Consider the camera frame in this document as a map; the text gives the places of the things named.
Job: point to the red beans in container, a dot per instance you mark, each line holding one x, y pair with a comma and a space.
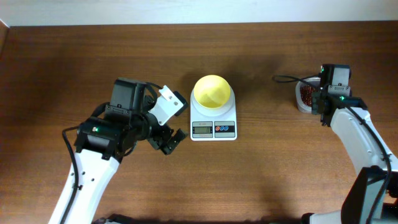
306, 94

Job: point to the yellow plastic bowl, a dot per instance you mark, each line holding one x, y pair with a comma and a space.
212, 91

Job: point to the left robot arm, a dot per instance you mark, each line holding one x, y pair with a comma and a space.
137, 111

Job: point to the clear plastic bean container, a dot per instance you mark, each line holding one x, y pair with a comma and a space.
301, 107

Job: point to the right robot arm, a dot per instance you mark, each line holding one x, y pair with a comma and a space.
374, 163

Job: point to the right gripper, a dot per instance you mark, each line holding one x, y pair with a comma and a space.
314, 94

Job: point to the white digital kitchen scale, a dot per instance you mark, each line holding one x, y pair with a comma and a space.
213, 124

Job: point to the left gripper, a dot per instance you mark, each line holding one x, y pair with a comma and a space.
165, 132

